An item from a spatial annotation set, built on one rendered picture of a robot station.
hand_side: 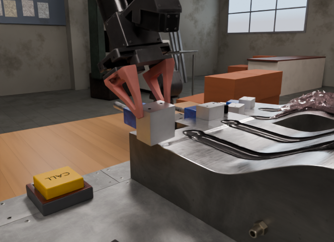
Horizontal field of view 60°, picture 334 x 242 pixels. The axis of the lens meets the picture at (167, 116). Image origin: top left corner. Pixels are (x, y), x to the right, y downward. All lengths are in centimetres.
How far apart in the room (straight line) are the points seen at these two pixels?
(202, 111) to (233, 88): 222
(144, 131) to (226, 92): 245
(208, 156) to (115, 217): 16
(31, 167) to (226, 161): 41
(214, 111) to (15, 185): 40
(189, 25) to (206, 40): 87
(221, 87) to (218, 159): 248
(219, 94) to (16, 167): 243
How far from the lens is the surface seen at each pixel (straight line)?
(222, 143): 49
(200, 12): 919
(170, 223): 43
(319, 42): 804
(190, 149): 45
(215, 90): 294
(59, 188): 48
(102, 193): 52
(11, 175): 64
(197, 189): 42
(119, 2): 46
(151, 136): 43
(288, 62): 619
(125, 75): 41
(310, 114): 69
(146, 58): 43
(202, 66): 930
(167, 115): 44
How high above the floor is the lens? 105
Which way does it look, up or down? 15 degrees down
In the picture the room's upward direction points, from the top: straight up
